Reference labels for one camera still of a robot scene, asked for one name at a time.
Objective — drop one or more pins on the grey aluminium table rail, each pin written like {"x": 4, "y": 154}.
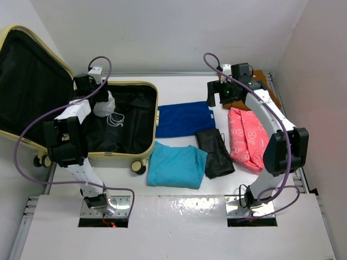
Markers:
{"x": 180, "y": 73}

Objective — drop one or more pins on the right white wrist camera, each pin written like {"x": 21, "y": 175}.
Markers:
{"x": 225, "y": 68}

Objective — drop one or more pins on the white drawstring bag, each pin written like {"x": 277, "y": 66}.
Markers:
{"x": 106, "y": 109}

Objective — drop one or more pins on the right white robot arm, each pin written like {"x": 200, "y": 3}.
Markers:
{"x": 287, "y": 147}

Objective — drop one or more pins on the black pouch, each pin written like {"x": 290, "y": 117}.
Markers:
{"x": 219, "y": 162}

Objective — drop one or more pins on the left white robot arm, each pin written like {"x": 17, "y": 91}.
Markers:
{"x": 67, "y": 146}

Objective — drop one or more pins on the metal base plate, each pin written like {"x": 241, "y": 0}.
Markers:
{"x": 236, "y": 209}
{"x": 113, "y": 207}

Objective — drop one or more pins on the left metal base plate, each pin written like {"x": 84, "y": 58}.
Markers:
{"x": 113, "y": 207}

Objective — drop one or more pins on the pink patterned garment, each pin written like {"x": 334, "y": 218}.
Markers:
{"x": 248, "y": 140}

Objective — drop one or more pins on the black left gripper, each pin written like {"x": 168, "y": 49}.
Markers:
{"x": 103, "y": 97}

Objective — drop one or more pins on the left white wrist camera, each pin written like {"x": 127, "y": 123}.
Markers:
{"x": 95, "y": 72}

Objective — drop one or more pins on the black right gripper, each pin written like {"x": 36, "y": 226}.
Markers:
{"x": 216, "y": 86}

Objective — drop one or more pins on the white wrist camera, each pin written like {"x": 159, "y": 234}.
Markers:
{"x": 95, "y": 72}
{"x": 225, "y": 68}

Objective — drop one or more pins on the turquoise shirt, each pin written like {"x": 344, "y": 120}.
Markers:
{"x": 181, "y": 167}

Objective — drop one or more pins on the royal blue towel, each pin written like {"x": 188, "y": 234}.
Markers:
{"x": 184, "y": 119}

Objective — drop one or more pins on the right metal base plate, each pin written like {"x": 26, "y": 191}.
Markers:
{"x": 236, "y": 209}

